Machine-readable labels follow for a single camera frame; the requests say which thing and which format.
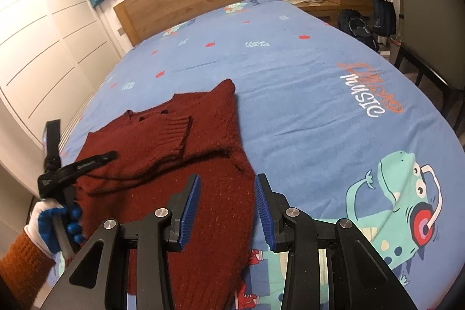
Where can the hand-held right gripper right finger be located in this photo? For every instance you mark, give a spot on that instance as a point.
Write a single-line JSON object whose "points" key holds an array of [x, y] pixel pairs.
{"points": [[262, 212]]}

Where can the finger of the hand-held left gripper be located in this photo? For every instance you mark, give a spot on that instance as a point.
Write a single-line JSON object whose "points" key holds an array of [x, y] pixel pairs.
{"points": [[96, 161]]}

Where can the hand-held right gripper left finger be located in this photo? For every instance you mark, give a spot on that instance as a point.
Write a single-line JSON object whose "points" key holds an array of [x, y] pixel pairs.
{"points": [[190, 212]]}

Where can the dark red knit sweater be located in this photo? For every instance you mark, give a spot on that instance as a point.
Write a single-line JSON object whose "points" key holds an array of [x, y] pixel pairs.
{"points": [[203, 193]]}

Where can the person's left hand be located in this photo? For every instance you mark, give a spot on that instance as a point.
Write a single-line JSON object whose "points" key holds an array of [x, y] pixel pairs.
{"points": [[40, 221]]}

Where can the blue printed bed sheet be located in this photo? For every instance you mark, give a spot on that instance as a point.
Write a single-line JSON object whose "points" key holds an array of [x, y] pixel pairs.
{"points": [[308, 95]]}

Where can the white wardrobe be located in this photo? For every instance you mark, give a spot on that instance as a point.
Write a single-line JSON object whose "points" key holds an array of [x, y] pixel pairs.
{"points": [[47, 41]]}

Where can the black backpack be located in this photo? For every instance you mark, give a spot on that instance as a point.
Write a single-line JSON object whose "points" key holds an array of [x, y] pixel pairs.
{"points": [[358, 28]]}

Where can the wooden nightstand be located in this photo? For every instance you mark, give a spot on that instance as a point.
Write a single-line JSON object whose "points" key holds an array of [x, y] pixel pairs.
{"points": [[319, 10]]}

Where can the dark tote bag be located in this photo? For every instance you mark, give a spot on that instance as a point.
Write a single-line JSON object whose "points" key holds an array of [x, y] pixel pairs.
{"points": [[384, 17]]}

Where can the grey upholstered chair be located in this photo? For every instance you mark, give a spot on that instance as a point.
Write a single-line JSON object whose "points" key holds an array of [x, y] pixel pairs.
{"points": [[432, 16]]}

